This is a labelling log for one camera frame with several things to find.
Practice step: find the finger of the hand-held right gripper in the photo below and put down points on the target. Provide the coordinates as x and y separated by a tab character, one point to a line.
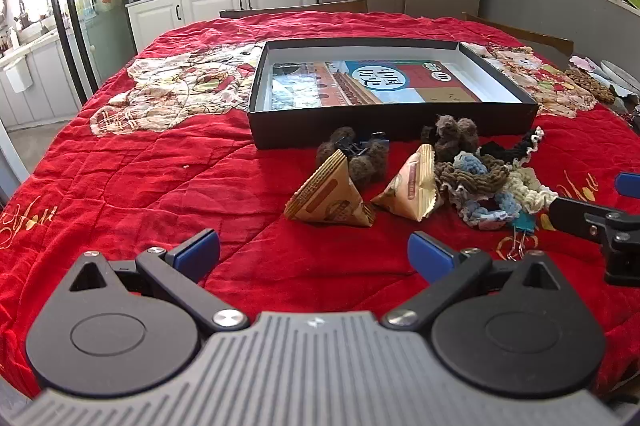
575	212
629	184

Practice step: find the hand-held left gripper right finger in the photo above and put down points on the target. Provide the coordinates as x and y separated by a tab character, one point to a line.
430	253

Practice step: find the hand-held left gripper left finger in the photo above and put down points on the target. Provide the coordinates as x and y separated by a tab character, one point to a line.
196	253

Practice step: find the cream crochet scrunchie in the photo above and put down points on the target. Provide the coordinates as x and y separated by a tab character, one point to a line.
530	191

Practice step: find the teal binder clip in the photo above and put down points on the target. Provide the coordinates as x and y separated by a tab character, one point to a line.
524	222

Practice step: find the triangular kraft paper packet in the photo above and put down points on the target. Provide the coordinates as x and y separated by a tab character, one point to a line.
407	191
325	198

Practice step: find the brown crochet scrunchie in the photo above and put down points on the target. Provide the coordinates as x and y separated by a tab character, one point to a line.
480	186

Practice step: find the black white-trimmed scrunchie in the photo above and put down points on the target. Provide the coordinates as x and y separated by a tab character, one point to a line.
505	149

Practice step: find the black cardboard box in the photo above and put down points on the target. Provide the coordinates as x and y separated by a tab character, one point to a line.
380	126

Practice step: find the blue crochet scrunchie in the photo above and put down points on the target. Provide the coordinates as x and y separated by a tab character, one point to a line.
470	166

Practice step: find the red printed blanket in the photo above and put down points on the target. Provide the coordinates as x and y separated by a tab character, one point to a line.
125	186

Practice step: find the brown pine cone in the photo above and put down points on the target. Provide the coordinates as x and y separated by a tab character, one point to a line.
590	86

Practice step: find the white plate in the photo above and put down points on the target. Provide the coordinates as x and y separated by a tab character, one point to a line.
622	76

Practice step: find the dark wooden chair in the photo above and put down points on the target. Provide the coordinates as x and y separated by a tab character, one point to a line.
530	37

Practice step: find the printed picture sheet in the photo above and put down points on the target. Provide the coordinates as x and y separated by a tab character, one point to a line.
350	86

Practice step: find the white kitchen cabinets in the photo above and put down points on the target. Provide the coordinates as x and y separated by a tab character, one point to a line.
215	4

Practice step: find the white hanging bin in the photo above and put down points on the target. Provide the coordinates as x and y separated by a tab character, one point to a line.
19	75

